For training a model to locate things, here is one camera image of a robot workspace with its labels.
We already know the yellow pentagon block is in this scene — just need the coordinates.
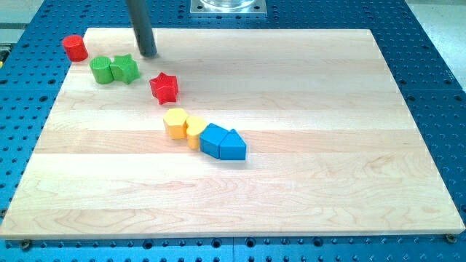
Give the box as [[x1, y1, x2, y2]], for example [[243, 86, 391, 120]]
[[163, 108, 189, 139]]

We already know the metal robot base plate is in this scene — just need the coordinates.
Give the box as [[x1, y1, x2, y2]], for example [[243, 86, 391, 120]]
[[189, 0, 267, 15]]

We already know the blue perforated table plate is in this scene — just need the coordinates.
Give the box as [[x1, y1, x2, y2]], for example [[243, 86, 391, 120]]
[[1, 1, 465, 261]]

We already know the red star block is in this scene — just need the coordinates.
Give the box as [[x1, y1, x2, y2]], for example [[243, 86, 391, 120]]
[[149, 72, 179, 105]]

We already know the light wooden board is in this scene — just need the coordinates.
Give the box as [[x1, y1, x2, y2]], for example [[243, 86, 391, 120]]
[[1, 28, 465, 239]]

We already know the red cylinder block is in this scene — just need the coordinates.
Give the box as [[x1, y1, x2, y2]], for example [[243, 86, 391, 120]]
[[62, 35, 88, 62]]

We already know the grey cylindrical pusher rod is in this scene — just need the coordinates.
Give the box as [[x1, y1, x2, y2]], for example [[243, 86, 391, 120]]
[[126, 0, 157, 57]]

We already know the blue house-shaped block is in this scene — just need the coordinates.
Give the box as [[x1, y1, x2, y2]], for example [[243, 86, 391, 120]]
[[220, 129, 247, 160]]

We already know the green cylinder block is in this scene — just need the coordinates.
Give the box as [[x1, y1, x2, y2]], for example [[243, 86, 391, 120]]
[[90, 56, 114, 84]]

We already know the yellow heart block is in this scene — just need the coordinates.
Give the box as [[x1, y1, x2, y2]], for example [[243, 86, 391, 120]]
[[186, 116, 208, 150]]

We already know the blue cube block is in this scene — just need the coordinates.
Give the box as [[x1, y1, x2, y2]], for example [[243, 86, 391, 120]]
[[200, 123, 228, 159]]

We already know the green star block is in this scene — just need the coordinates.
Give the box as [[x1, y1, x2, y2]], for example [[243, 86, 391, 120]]
[[110, 54, 141, 84]]

